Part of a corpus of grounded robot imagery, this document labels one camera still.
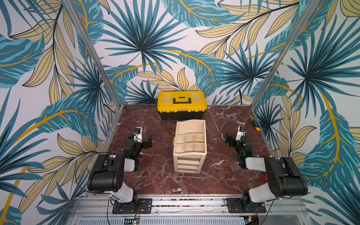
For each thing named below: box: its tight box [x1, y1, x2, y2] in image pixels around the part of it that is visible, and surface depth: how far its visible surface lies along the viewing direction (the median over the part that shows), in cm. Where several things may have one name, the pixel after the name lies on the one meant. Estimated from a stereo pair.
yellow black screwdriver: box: [250, 116, 262, 132], surface depth 109 cm
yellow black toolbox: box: [157, 90, 208, 121], surface depth 101 cm
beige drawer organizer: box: [172, 119, 208, 174], surface depth 75 cm
